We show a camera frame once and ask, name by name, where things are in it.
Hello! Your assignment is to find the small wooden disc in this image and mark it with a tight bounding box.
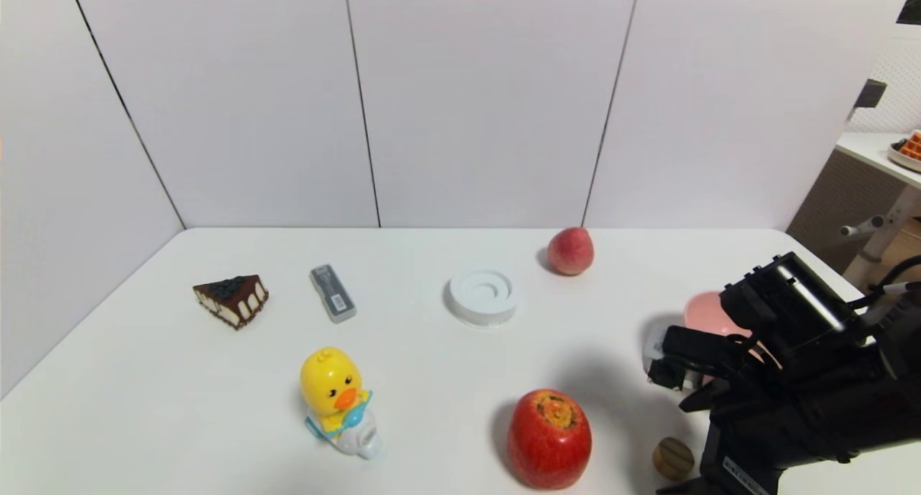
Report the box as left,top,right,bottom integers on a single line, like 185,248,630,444
653,437,696,481

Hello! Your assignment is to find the pink bowl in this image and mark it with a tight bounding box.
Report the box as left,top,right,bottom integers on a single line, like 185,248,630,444
684,291,784,382

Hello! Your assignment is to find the grey rectangular case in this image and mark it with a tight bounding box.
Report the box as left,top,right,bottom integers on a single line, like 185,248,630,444
309,265,358,324

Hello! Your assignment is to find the white plate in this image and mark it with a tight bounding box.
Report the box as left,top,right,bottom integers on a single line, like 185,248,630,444
888,140,921,173

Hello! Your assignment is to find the black box on pole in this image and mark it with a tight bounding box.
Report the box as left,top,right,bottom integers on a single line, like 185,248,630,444
853,79,887,110

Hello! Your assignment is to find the red apple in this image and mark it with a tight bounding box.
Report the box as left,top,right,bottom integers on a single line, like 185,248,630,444
507,389,593,490

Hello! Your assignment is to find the white desk leg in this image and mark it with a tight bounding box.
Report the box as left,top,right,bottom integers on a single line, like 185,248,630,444
843,186,921,286

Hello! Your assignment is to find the yellow duck toy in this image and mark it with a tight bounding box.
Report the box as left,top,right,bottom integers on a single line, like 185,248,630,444
299,347,382,459

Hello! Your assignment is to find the white side desk top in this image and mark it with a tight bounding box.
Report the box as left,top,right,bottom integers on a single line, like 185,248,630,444
835,132,921,191

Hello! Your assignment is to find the pink peach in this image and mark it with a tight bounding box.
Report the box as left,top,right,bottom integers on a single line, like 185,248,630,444
547,227,595,276

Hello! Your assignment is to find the brown partition panel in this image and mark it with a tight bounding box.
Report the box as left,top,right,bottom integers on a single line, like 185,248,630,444
786,150,903,274

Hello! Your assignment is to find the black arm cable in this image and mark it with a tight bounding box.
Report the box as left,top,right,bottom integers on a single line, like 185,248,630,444
853,255,921,310

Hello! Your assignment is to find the white round lid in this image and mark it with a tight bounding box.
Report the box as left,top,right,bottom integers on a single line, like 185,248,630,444
448,267,519,328

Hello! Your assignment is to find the desk crank handle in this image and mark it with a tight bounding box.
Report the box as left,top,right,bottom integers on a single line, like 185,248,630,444
840,216,886,237

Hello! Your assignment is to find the chocolate blueberry cake slice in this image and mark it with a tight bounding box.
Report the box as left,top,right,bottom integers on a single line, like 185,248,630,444
192,275,270,330

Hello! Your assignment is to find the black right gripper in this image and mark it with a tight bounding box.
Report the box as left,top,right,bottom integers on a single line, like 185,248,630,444
655,370,848,495

